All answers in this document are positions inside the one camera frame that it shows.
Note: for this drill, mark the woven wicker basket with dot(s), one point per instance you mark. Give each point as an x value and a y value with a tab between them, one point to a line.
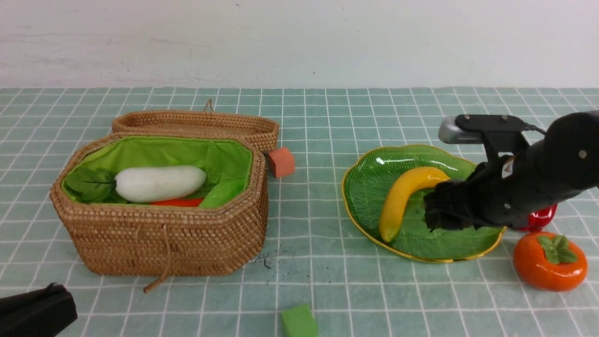
163	241

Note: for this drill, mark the yellow banana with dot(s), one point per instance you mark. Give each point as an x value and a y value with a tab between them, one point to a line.
395	204

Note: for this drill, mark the white radish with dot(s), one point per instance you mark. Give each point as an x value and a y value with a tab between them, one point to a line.
133	185

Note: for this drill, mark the red bell pepper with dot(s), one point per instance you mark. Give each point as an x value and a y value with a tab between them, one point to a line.
537	221

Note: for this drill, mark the light green gourd vegetable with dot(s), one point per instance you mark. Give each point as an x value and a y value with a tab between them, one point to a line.
222	193

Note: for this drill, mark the woven basket lid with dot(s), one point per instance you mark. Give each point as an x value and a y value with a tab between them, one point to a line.
260	132

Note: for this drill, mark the orange foam block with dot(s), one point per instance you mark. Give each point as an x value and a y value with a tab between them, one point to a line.
281	162

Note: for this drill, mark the green glass leaf plate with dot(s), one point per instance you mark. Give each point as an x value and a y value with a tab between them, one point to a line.
367	183

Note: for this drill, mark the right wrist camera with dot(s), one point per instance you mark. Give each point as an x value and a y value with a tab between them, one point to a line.
497	133

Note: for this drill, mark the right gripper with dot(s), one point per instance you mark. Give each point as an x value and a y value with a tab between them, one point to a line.
450	207

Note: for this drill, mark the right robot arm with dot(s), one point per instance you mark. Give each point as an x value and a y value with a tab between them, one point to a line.
518	178

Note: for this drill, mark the green foam block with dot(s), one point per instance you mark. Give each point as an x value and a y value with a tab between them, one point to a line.
298	321

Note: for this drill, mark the green checkered tablecloth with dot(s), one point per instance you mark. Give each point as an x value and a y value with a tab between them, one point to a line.
313	254

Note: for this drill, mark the orange carrot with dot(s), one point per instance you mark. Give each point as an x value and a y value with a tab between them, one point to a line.
180	202

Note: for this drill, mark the orange persimmon with leaf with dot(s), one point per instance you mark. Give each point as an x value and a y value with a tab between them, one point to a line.
549	262

